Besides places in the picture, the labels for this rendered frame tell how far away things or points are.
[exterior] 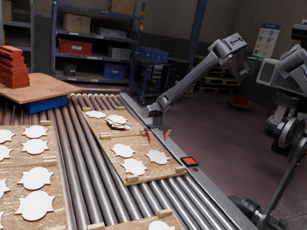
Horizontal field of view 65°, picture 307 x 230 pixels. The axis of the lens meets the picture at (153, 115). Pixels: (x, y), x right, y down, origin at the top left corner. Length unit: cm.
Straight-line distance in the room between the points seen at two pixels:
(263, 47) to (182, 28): 216
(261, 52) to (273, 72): 548
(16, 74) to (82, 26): 384
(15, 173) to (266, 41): 655
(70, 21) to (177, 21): 284
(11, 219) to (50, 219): 12
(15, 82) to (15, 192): 94
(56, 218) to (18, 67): 115
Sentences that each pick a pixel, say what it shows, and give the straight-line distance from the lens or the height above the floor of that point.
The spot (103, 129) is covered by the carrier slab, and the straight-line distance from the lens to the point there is 156.
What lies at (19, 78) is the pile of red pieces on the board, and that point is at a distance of 187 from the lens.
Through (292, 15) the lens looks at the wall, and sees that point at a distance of 679.
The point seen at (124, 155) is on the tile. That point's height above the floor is 95.
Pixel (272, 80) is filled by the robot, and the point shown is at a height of 142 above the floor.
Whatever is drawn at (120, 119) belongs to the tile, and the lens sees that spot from 162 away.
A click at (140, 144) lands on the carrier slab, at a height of 94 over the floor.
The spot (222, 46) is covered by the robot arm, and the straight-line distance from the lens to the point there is 117.
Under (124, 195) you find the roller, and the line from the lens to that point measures 110.
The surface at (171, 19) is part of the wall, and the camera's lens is 684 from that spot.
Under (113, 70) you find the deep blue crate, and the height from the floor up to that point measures 36.
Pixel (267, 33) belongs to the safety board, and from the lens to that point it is 709.
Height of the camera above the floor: 163
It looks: 22 degrees down
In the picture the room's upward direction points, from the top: 11 degrees clockwise
